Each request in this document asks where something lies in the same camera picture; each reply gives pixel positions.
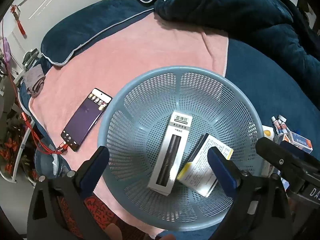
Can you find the grey folded cloth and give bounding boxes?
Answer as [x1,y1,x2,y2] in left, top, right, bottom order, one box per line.
[23,64,46,98]

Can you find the red tassel ornament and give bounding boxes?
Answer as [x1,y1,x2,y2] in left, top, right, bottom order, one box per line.
[10,4,26,37]

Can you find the red charging cable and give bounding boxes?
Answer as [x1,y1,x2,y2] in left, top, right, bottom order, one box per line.
[2,19,68,156]

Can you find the white box with black pen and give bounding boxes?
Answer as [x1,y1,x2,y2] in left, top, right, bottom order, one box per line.
[148,111,193,196]

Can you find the white yellow medicine box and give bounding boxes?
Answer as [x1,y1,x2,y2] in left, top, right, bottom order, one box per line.
[176,133,234,197]

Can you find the black smartphone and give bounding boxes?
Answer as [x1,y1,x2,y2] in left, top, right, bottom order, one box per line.
[61,88,112,152]

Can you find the dark blue fleece duvet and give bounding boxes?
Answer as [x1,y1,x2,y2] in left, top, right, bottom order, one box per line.
[154,0,319,106]

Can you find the dark blue bed sheet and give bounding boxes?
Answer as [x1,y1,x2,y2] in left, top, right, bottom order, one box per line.
[159,38,320,240]

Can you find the light blue plastic basket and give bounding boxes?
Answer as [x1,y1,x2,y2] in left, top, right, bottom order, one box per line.
[98,66,263,231]

